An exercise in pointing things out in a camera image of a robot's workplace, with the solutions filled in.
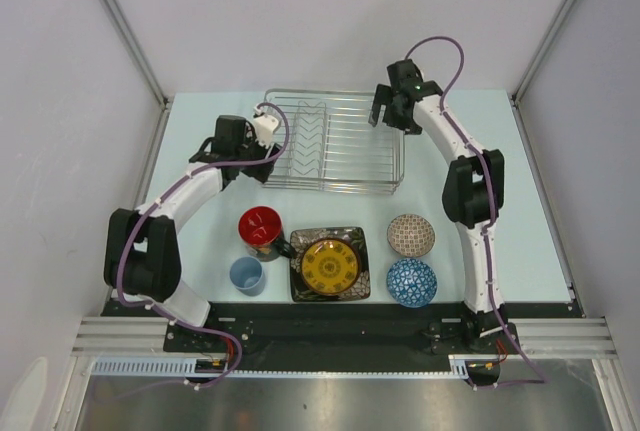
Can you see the blue triangle patterned bowl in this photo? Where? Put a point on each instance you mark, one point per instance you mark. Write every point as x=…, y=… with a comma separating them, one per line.
x=411, y=283

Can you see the light blue plastic cup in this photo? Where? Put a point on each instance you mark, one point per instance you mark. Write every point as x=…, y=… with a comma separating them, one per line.
x=247, y=276

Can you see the aluminium frame rail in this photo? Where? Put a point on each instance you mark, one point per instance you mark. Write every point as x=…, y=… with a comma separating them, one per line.
x=566, y=338

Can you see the slotted cable duct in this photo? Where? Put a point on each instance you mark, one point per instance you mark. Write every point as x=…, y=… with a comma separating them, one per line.
x=479, y=367
x=174, y=367

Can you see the red patterned white bowl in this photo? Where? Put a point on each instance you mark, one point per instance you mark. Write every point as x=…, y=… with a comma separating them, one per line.
x=411, y=235

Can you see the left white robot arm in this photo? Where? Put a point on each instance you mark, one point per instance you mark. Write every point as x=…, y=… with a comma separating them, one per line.
x=142, y=259

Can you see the black floral square plate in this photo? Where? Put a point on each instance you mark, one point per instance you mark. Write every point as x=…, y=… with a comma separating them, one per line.
x=301, y=239

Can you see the left slotted cable duct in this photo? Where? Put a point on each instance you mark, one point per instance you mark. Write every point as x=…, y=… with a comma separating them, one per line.
x=174, y=367

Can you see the right slotted cable duct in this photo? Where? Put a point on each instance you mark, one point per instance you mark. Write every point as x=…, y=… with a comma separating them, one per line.
x=479, y=367

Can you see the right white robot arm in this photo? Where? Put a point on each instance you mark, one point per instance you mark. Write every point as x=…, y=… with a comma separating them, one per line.
x=473, y=191

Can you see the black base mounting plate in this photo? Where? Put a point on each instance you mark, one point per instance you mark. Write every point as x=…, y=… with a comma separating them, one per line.
x=338, y=337

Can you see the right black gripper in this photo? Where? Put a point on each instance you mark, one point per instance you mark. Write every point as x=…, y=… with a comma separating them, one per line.
x=385, y=96

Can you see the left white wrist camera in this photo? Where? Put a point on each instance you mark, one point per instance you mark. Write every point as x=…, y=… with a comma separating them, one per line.
x=265, y=126

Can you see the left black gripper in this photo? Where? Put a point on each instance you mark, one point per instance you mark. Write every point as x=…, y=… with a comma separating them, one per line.
x=261, y=171

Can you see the yellow patterned round plate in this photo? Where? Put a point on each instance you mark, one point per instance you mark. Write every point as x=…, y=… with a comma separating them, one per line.
x=330, y=266

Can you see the red and black mug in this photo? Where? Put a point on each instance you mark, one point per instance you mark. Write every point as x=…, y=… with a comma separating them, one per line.
x=261, y=230

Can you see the steel wire dish rack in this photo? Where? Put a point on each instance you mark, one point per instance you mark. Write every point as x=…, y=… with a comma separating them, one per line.
x=333, y=147

